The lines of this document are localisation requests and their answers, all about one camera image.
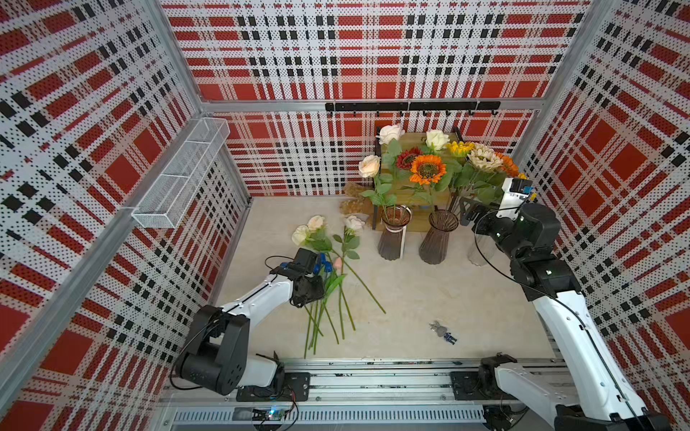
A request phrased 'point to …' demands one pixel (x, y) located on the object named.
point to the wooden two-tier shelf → (422, 198)
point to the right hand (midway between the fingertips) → (479, 202)
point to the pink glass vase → (392, 241)
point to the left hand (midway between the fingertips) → (323, 293)
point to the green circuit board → (270, 414)
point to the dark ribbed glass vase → (434, 248)
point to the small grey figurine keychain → (441, 331)
